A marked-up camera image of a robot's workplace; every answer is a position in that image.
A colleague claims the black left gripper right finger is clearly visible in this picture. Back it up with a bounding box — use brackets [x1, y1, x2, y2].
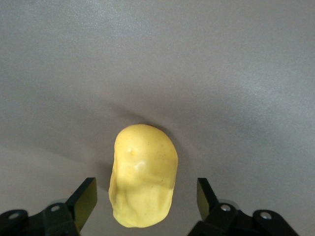
[189, 177, 300, 236]

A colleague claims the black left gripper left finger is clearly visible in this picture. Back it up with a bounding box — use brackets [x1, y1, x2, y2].
[0, 177, 98, 236]

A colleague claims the yellow potato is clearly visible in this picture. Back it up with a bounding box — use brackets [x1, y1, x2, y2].
[108, 123, 178, 229]

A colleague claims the large table cover mat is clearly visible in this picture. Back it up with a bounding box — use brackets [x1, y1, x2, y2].
[0, 0, 315, 236]

